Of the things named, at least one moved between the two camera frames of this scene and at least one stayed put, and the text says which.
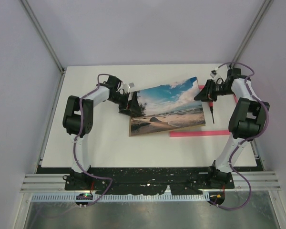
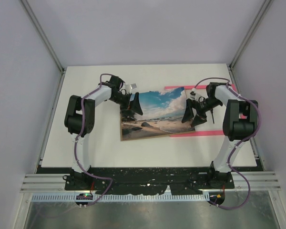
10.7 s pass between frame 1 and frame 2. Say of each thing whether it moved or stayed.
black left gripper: stayed
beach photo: moved
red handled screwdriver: stayed
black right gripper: moved
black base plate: stayed
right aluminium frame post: stayed
